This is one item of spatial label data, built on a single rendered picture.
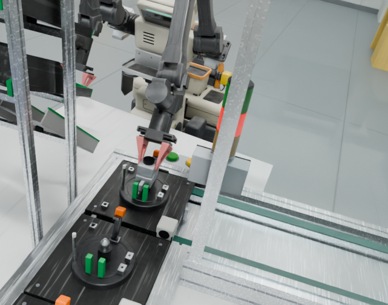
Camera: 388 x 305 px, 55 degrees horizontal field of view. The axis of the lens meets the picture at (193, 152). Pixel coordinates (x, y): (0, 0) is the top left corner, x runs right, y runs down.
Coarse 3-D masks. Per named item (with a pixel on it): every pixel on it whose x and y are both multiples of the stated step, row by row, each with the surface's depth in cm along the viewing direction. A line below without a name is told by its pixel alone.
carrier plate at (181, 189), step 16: (112, 176) 109; (128, 176) 110; (160, 176) 112; (176, 176) 114; (112, 192) 103; (176, 192) 108; (96, 208) 97; (112, 208) 98; (128, 208) 99; (176, 208) 102; (128, 224) 95; (144, 224) 96
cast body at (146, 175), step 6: (150, 156) 99; (144, 162) 97; (150, 162) 97; (138, 168) 97; (144, 168) 96; (150, 168) 96; (138, 174) 98; (144, 174) 97; (150, 174) 97; (156, 174) 101; (138, 180) 98; (144, 180) 98; (150, 180) 97; (150, 186) 98
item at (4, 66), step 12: (0, 48) 74; (0, 60) 74; (36, 60) 77; (48, 60) 81; (0, 72) 74; (36, 72) 79; (48, 72) 82; (60, 72) 85; (0, 84) 75; (36, 84) 80; (48, 84) 83; (60, 84) 87; (84, 96) 98
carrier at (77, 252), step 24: (72, 240) 88; (96, 240) 86; (120, 240) 87; (144, 240) 91; (48, 264) 81; (72, 264) 80; (96, 264) 81; (120, 264) 80; (144, 264) 85; (48, 288) 77; (72, 288) 78; (96, 288) 78; (120, 288) 80; (144, 288) 80
